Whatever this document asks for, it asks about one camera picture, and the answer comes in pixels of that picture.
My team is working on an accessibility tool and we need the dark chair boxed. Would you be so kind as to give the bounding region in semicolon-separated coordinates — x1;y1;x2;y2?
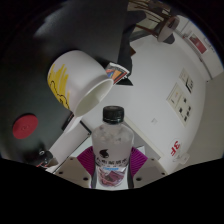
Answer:
129;0;168;38

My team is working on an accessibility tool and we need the round wooden side table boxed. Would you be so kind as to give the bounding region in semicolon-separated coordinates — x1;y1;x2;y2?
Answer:
155;15;182;45

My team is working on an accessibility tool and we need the red wall poster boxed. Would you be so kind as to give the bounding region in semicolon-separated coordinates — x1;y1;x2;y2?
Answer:
188;33;208;55

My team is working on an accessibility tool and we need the large white wall poster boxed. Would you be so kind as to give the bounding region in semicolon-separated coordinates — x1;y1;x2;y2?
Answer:
165;82;194;128

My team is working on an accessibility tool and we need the clear black-capped drink bottle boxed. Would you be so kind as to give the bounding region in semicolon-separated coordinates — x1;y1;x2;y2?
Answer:
90;105;135;190

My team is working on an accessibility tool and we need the black and red device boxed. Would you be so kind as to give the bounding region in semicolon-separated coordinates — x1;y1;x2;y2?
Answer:
33;149;59;169

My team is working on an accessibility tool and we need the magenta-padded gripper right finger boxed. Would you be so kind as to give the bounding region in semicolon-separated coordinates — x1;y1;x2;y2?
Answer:
128;145;169;188

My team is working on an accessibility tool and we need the colourful printed booklet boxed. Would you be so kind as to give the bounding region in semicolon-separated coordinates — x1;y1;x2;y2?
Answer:
104;62;130;85

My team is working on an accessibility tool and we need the small black flag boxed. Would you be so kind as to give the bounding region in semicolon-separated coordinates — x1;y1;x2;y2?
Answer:
114;77;134;87

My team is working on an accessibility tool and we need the small white wall poster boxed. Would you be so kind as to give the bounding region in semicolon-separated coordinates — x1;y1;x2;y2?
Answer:
179;68;195;94

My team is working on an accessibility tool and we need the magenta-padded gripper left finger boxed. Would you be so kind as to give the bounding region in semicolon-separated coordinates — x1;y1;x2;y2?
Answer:
54;146;98;189

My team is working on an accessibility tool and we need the white and yellow mug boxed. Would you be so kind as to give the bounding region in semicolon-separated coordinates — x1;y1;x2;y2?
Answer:
46;49;115;118

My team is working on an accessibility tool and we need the red wall floor sign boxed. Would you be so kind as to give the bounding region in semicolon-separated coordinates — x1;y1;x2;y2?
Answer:
169;139;184;158

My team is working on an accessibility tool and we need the white wall fixture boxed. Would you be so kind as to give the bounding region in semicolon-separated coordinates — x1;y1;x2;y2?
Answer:
172;152;191;164

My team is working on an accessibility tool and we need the flat round red coaster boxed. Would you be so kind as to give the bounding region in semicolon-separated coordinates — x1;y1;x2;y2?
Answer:
12;113;39;140

